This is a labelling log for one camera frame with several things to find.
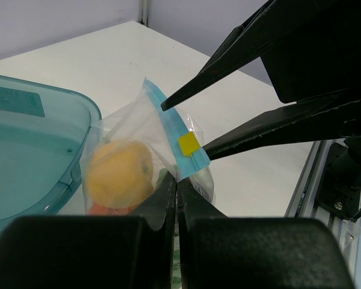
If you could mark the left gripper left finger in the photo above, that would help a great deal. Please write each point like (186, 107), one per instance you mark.
(131, 251)

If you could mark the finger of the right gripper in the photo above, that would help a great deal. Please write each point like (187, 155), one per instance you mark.
(263, 31)

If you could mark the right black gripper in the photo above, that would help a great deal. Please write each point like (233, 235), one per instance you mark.
(320, 58)

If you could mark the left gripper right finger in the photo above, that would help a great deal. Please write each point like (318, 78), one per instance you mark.
(217, 251)

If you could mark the clear zip top bag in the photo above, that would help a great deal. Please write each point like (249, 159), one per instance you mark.
(144, 120)

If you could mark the yellow fake fruit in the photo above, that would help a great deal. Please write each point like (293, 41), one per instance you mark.
(120, 174)

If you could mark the yellow zip slider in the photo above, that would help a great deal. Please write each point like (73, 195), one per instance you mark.
(188, 144)

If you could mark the teal transparent plastic bin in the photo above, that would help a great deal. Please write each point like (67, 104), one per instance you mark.
(43, 130)

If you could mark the aluminium mounting rail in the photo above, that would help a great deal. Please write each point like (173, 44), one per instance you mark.
(303, 204)

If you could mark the right aluminium frame post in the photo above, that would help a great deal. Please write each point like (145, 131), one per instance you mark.
(144, 10)

